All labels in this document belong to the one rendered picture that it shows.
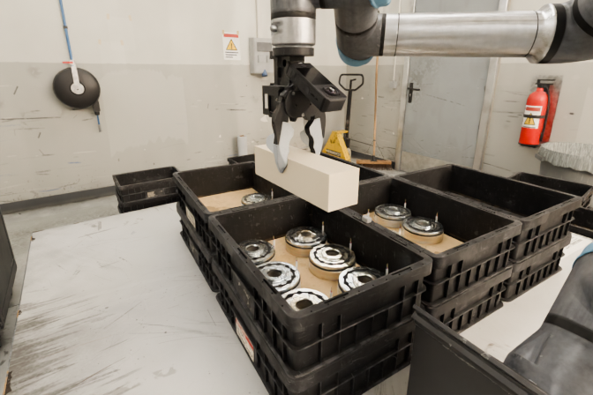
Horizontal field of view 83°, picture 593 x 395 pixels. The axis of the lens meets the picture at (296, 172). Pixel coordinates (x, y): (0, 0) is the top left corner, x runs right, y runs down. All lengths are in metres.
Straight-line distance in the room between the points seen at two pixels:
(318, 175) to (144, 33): 3.50
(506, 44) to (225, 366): 0.78
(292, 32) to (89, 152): 3.46
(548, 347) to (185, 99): 3.78
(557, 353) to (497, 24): 0.49
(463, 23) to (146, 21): 3.50
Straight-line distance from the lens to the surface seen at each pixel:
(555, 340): 0.59
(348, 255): 0.77
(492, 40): 0.69
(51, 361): 0.90
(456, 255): 0.71
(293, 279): 0.68
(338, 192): 0.52
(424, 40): 0.67
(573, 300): 0.61
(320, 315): 0.52
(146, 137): 3.94
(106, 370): 0.83
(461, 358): 0.52
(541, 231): 1.03
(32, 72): 3.83
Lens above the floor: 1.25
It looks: 17 degrees down
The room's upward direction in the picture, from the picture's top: straight up
